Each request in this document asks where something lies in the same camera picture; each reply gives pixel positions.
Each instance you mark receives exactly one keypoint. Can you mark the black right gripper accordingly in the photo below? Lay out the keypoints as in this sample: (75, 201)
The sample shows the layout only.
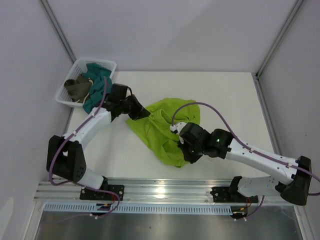
(192, 159)

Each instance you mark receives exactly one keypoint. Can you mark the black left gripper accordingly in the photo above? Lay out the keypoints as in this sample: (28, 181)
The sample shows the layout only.
(140, 111)

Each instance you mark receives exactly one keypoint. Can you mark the lime green shorts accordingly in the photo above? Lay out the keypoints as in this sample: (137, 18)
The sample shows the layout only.
(154, 130)

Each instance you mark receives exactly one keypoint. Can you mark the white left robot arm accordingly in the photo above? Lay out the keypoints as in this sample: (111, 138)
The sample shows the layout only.
(65, 155)

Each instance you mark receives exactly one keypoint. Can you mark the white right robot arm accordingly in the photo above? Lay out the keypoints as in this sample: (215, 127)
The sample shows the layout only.
(286, 177)

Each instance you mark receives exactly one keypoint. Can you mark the teal shorts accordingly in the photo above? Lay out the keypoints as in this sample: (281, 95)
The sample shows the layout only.
(98, 74)

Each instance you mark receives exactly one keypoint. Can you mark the olive brown shorts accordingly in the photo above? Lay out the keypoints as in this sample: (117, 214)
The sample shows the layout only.
(78, 89)

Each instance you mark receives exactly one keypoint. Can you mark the white plastic basket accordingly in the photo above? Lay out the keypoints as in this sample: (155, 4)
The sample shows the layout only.
(79, 67)

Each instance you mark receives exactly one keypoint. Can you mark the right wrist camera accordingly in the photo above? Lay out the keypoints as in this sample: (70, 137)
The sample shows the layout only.
(177, 128)

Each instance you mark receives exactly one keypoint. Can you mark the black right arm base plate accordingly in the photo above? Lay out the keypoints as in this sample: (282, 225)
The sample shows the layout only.
(225, 194)

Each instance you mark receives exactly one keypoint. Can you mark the slotted grey cable duct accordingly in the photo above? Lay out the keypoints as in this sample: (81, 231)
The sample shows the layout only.
(139, 208)

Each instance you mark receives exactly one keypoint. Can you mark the aluminium mounting rail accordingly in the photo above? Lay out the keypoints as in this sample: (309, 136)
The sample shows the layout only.
(140, 191)

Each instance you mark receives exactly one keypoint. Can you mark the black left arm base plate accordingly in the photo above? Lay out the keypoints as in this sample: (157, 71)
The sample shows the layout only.
(94, 195)

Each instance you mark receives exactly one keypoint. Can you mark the left aluminium corner post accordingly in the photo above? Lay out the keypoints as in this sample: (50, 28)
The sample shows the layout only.
(54, 22)

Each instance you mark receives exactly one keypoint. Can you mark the aluminium corner post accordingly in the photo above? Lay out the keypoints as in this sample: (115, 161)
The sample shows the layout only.
(280, 36)
(54, 22)

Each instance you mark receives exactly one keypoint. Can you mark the right aluminium corner post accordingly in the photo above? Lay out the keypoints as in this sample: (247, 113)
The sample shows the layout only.
(280, 36)

